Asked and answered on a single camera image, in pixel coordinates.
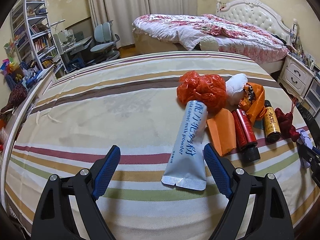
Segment white tufted headboard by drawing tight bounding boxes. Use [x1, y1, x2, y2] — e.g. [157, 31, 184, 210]
[216, 0, 293, 44]

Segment floral quilt bed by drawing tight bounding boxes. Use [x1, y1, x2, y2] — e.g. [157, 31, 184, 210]
[132, 14, 289, 65]

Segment beige curtains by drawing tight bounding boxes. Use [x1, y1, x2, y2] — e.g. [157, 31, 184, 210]
[88, 0, 197, 47]

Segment red crumpled plastic bag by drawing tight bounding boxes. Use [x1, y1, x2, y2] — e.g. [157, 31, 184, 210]
[177, 70, 227, 114]

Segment light blue powder sachet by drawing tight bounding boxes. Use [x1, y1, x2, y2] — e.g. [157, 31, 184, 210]
[161, 100, 208, 191]

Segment white bed frame rail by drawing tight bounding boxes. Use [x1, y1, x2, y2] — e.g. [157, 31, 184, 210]
[1, 67, 56, 212]

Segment white crumpled tissue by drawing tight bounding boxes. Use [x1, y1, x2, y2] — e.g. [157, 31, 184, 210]
[226, 73, 248, 106]

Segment grey blue desk chair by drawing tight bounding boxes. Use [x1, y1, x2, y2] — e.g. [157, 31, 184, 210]
[87, 20, 120, 66]

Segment orange crumpled wrapper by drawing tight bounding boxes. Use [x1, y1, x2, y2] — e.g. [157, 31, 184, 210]
[239, 82, 267, 125]

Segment grey study desk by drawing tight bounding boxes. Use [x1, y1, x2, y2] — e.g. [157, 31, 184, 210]
[53, 29, 93, 74]

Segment dark red foam net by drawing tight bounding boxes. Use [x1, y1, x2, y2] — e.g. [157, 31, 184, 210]
[274, 97, 300, 142]

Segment orange paper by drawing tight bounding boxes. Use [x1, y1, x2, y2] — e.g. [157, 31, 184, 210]
[207, 108, 236, 157]

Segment white bookshelf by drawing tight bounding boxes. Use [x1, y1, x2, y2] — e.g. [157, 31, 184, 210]
[9, 0, 66, 79]

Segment white round footboard ornament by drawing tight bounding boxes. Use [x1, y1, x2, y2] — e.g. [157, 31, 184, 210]
[199, 36, 219, 51]

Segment white nightstand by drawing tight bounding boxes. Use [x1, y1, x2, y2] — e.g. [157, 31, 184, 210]
[278, 54, 315, 102]

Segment plastic drawer unit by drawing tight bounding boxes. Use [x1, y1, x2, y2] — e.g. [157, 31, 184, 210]
[302, 77, 320, 118]

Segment red cylinder bottle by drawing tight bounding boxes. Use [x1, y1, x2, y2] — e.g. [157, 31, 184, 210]
[232, 109, 260, 163]

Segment gold brown bottle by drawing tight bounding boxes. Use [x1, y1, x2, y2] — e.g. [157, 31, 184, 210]
[263, 100, 281, 144]

